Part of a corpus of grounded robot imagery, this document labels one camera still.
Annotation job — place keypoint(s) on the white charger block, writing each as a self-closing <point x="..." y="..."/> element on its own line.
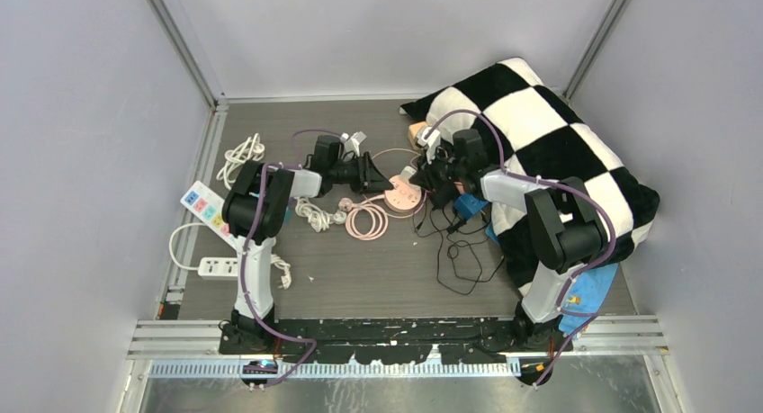
<point x="407" y="173"/>

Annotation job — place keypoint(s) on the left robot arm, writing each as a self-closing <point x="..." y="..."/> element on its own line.
<point x="255" y="209"/>

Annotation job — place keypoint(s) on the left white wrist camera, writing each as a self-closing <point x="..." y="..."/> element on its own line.
<point x="352" y="142"/>

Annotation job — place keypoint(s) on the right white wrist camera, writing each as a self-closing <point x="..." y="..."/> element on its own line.
<point x="428" y="140"/>

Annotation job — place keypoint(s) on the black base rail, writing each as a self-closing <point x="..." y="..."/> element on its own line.
<point x="389" y="341"/>

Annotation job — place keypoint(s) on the checkered black white pillow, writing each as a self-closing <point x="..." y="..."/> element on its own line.
<point x="523" y="123"/>

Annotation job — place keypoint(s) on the white colourful power strip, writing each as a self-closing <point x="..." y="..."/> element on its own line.
<point x="206" y="206"/>

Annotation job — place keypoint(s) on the blue cube socket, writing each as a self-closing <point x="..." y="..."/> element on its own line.
<point x="467" y="206"/>

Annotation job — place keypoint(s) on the orange cube socket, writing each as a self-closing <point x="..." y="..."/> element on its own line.
<point x="413" y="130"/>

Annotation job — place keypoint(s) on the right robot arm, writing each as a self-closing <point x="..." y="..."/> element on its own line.
<point x="568" y="232"/>

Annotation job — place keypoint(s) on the pink round socket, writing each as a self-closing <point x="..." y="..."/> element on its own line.
<point x="403" y="197"/>

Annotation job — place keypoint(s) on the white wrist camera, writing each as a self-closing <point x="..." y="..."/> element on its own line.
<point x="352" y="142"/>
<point x="428" y="140"/>

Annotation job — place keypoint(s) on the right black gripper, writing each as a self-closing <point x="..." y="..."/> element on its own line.
<point x="425" y="177"/>

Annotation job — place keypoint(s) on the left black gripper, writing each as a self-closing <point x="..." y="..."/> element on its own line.
<point x="370" y="179"/>

